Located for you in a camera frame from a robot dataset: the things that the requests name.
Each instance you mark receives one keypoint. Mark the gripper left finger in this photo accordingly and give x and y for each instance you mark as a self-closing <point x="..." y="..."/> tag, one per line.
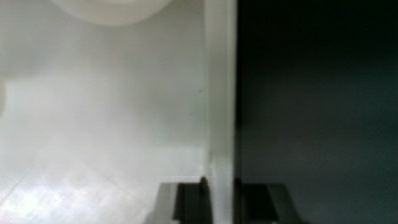
<point x="183" y="203"/>

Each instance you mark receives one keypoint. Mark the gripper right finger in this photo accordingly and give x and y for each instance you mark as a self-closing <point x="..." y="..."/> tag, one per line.
<point x="263" y="204"/>

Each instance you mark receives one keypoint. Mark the white square tabletop tray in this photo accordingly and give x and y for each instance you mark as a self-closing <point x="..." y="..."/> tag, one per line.
<point x="116" y="109"/>

